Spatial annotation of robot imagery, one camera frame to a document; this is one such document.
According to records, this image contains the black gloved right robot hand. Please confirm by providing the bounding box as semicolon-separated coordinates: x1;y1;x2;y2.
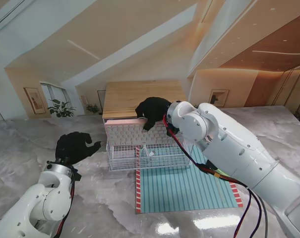
135;97;172;132

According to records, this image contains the wooden top wire organizer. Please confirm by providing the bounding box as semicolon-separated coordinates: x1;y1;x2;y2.
102;80;190;154

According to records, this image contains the right arm wrist cable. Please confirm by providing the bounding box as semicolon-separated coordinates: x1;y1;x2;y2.
163;114;268;238

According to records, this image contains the arm wrist cable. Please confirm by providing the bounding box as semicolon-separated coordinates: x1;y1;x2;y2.
56;168;77;238
163;114;268;238

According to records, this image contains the teal striped mouse pad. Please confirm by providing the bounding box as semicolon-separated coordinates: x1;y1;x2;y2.
135;145;243;214

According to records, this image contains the pink and white keyboard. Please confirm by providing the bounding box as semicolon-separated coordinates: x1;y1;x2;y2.
104;118;183;147

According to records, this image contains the left arm wrist cable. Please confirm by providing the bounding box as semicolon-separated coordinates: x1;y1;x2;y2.
56;168;77;238

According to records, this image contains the white wire drawer basket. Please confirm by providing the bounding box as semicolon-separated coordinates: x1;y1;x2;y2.
106;137;193;171

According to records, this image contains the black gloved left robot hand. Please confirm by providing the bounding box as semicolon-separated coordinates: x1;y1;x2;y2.
55;132;102;166

